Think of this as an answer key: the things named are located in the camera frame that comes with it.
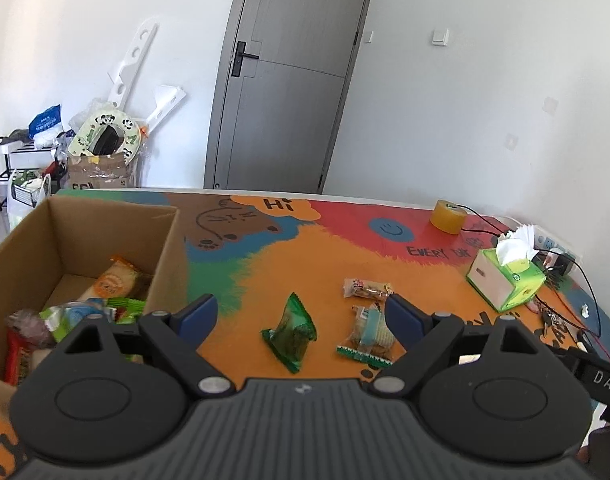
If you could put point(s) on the brown nut snack packet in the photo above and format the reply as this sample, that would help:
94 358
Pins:
367 290

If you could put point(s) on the dark cloth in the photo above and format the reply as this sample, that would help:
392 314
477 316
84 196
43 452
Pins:
19 135

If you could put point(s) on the green-edged clear cracker packet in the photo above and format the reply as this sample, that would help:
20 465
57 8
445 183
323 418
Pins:
370 332

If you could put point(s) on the grey door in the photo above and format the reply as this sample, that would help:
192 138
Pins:
290 110

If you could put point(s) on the clear plastic bag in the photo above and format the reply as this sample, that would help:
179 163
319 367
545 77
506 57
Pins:
87 112

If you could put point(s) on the orange round-print cracker packet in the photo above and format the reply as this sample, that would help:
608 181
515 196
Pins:
117 280

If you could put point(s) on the white power strip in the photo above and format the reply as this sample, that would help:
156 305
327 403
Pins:
552 243

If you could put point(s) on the taped brown cardboard box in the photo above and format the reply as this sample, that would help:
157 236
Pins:
100 172

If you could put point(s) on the white light switch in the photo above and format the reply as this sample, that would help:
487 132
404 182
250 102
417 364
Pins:
440 37

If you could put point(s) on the white plastic bag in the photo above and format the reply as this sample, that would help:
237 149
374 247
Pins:
17 210

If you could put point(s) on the long white board with holes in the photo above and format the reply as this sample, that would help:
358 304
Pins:
135 57

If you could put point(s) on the purple clear snack packet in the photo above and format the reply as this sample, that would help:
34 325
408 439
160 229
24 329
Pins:
27 325

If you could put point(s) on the bunch of keys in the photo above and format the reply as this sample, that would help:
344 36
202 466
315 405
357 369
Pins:
547 320

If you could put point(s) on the panda print toilet seat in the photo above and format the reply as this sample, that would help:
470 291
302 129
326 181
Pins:
85 135

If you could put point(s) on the green white tissue box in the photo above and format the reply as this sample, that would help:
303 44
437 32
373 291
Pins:
500 282

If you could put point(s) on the blue plastic bag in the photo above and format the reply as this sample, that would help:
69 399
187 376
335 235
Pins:
46 119

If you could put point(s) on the black power adapter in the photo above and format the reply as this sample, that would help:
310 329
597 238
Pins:
552 262

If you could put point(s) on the white wall cover plate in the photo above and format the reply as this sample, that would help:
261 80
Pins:
512 141

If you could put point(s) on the black shoe rack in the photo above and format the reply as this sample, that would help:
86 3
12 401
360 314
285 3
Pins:
0 170

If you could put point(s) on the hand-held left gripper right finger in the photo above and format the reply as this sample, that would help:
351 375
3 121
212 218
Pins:
402 322

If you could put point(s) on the short white bracket board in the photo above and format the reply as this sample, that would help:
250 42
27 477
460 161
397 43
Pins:
164 102

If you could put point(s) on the green white snack packet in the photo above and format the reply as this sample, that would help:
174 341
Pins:
70 320

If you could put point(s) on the red snack packet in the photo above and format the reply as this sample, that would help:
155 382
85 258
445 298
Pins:
17 360

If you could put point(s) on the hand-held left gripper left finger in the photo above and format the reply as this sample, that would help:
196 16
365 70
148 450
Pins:
197 317

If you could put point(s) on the yellow tape roll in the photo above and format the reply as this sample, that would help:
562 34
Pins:
447 217

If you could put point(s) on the small bright green packet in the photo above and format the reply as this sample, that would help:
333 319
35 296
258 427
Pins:
130 307

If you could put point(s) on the colourful printed table mat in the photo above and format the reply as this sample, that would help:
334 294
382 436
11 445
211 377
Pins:
310 260

